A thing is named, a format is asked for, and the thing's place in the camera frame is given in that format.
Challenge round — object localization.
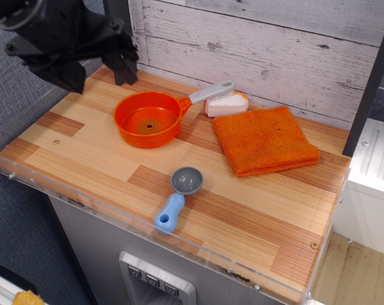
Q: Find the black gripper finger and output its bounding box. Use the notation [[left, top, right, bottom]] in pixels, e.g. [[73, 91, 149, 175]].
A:
[[29, 62, 86, 94], [102, 52, 138, 85]]

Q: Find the dark grey post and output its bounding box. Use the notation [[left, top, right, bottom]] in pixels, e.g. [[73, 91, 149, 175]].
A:
[[342, 35, 384, 157], [103, 0, 138, 86]]

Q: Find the dark grey right post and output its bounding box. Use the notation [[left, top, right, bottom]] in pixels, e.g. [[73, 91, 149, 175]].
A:
[[342, 35, 384, 157]]

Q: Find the clear acrylic table guard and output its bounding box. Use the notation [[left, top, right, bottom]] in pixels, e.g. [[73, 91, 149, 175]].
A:
[[0, 46, 351, 305]]

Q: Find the dark grey left post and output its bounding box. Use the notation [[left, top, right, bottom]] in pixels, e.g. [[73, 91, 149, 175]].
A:
[[103, 0, 138, 86]]

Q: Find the blue and grey scoop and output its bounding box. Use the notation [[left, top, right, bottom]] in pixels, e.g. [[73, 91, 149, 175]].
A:
[[154, 166, 204, 235]]

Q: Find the orange pot with grey handle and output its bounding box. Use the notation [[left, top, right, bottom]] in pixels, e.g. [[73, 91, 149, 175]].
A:
[[113, 80, 235, 148]]

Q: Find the white toy sink unit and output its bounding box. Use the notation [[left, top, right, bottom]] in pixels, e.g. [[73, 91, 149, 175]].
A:
[[333, 119, 384, 253]]

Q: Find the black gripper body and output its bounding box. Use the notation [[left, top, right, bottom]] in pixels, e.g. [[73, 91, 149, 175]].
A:
[[4, 1, 122, 60]]

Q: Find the orange folded cloth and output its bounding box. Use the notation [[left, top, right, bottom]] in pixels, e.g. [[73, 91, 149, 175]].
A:
[[213, 106, 321, 177]]

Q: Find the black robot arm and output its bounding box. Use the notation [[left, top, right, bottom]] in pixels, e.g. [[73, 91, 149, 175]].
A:
[[0, 1, 138, 93]]

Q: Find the white and orange cheese wedge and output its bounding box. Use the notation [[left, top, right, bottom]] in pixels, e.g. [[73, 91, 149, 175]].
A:
[[204, 90, 249, 118]]

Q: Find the grey toy fridge cabinet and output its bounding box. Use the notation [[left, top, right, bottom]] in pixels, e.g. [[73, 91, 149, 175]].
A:
[[50, 198, 278, 304]]

